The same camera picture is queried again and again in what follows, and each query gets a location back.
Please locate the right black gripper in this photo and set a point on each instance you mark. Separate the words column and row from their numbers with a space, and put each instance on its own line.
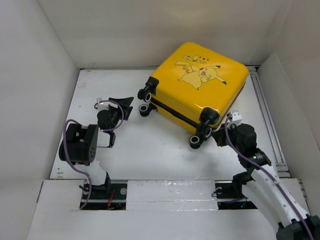
column 218, row 135

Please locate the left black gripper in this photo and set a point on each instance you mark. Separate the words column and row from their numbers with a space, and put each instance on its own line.
column 123, row 103

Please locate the yellow hard-shell suitcase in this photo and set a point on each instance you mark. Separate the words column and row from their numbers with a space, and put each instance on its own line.
column 194, row 87

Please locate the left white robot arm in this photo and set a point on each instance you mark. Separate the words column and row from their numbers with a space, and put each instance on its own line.
column 79, row 143

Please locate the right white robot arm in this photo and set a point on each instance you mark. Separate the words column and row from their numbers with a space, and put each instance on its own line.
column 261, row 184

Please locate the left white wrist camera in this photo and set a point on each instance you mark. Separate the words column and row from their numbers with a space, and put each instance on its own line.
column 101, row 104

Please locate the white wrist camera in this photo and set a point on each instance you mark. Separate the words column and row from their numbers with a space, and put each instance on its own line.
column 235, row 119
column 101, row 104

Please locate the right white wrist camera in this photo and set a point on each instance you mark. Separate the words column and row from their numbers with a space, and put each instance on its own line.
column 235, row 119

